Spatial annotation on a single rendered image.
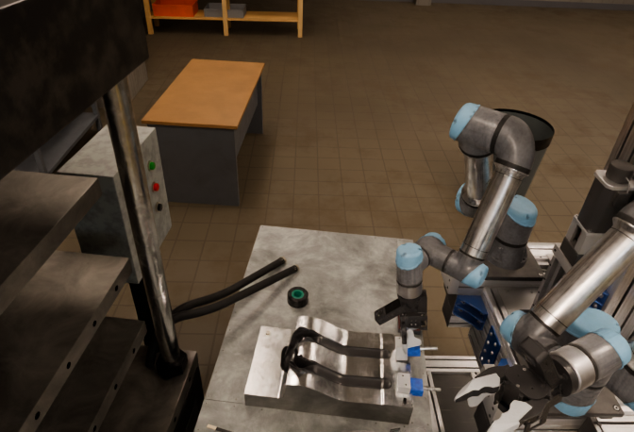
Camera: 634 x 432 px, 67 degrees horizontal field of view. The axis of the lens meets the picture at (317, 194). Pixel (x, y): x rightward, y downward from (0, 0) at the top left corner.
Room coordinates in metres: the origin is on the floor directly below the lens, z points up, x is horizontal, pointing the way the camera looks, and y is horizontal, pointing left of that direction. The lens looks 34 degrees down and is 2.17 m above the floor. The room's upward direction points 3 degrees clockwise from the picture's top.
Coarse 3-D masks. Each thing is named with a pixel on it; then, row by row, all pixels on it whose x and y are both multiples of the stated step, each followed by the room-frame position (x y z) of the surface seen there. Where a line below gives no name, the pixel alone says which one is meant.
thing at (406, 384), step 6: (396, 378) 0.89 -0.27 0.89; (402, 378) 0.87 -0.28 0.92; (408, 378) 0.87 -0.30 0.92; (414, 378) 0.88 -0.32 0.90; (402, 384) 0.85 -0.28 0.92; (408, 384) 0.85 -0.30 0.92; (414, 384) 0.86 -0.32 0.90; (420, 384) 0.87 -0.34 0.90; (402, 390) 0.84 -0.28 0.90; (408, 390) 0.84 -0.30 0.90; (414, 390) 0.84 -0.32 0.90; (420, 390) 0.84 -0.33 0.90; (438, 390) 0.86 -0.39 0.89
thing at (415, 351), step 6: (396, 342) 0.98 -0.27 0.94; (396, 348) 0.96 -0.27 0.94; (408, 348) 0.97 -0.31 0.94; (414, 348) 0.97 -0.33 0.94; (420, 348) 0.97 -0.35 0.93; (426, 348) 0.97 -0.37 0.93; (432, 348) 0.97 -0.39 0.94; (396, 354) 0.96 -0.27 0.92; (402, 354) 0.96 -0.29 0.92; (408, 354) 0.96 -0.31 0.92; (414, 354) 0.96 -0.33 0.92; (420, 354) 0.96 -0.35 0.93
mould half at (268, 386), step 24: (264, 336) 1.05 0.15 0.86; (288, 336) 1.05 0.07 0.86; (336, 336) 1.03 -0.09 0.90; (360, 336) 1.05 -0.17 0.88; (384, 336) 1.05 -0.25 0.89; (264, 360) 0.95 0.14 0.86; (336, 360) 0.94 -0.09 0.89; (360, 360) 0.95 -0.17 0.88; (384, 360) 0.95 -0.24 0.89; (264, 384) 0.87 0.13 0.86; (288, 384) 0.83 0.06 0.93; (312, 384) 0.83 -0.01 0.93; (336, 384) 0.86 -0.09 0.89; (288, 408) 0.82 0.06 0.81; (312, 408) 0.82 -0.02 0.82; (336, 408) 0.81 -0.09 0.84; (360, 408) 0.81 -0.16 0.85; (384, 408) 0.80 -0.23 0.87; (408, 408) 0.80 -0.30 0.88
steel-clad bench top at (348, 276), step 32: (256, 256) 1.51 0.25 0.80; (288, 256) 1.52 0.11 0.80; (320, 256) 1.53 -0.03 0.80; (352, 256) 1.54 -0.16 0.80; (384, 256) 1.55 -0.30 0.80; (288, 288) 1.34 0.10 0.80; (320, 288) 1.34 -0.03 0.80; (352, 288) 1.35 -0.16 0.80; (384, 288) 1.36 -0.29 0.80; (256, 320) 1.17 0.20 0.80; (288, 320) 1.18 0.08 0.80; (352, 320) 1.19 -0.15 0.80; (224, 352) 1.02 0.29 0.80; (224, 384) 0.90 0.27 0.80; (224, 416) 0.80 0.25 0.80; (256, 416) 0.80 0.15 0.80; (288, 416) 0.81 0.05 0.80; (320, 416) 0.81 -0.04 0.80; (416, 416) 0.83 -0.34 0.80
